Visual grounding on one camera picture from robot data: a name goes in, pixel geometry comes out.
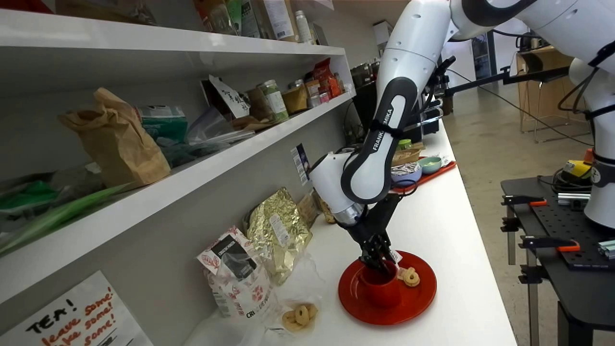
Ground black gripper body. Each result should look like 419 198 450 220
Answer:
346 193 408 256

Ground red mug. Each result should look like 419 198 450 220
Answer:
358 258 408 312

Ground red plate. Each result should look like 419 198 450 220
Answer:
337 250 441 327

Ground teal bowl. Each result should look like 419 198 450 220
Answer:
418 154 446 177

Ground gold foil bag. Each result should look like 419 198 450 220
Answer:
245 187 316 289

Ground clear plastic bag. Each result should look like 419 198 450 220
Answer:
252 256 335 339

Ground white patterned snack bag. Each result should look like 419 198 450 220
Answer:
197 223 275 321

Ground yellowish glass jar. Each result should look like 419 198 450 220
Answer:
281 81 312 118

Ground orange red bag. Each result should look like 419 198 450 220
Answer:
312 58 346 102

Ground black workbench table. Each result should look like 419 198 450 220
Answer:
500 175 615 346

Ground white printed shelf card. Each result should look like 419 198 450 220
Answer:
200 73 254 122

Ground wooden cabinet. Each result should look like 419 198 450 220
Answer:
514 45 581 133

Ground white bottle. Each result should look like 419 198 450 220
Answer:
262 0 298 43

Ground brown paper bag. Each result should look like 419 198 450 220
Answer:
58 87 173 191

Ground handwritten tea sign card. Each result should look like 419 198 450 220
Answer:
0 270 156 346

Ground green flat packets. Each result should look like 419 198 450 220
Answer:
0 172 133 256

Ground ring cookie on plate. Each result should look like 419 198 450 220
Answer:
396 264 423 291

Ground ring cookie in plastic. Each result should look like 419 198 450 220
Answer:
281 300 321 335

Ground orange handled clamp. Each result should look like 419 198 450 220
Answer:
500 195 552 212
517 235 583 256

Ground white lower wall shelf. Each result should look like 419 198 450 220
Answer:
0 87 358 306

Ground white wall shelf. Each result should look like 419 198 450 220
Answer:
0 8 348 100
0 87 358 306

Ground white upper wall shelf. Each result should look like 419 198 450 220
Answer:
0 8 348 100

